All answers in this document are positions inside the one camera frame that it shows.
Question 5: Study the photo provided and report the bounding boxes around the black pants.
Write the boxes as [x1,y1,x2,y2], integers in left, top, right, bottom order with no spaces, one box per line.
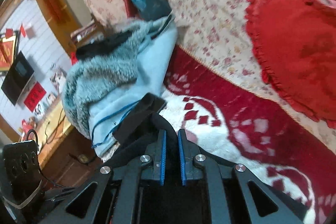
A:
[102,93,190,173]

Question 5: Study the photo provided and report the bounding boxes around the wooden cabinet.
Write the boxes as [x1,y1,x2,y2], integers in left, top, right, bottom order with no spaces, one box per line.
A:
[28,98,102,189]

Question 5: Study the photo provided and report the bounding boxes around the light blue fleece jacket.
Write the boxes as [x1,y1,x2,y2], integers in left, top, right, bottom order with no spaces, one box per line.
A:
[62,14,178,161]

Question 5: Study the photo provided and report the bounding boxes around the red white floral blanket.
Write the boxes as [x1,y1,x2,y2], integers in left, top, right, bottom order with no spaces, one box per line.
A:
[162,47,335,223]

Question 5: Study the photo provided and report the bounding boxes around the teal plastic bag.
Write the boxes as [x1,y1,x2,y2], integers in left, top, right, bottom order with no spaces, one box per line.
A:
[131,0,171,21]

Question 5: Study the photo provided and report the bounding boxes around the floral beige quilt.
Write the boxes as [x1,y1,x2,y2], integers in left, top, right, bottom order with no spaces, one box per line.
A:
[168,0,335,151]

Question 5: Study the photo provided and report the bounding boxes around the red heart-shaped pillow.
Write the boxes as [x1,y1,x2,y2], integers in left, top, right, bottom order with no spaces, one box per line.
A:
[245,0,335,128]

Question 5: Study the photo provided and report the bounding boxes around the wall-mounted black television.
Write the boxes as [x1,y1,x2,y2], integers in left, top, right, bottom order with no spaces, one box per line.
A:
[1,51,34,106]

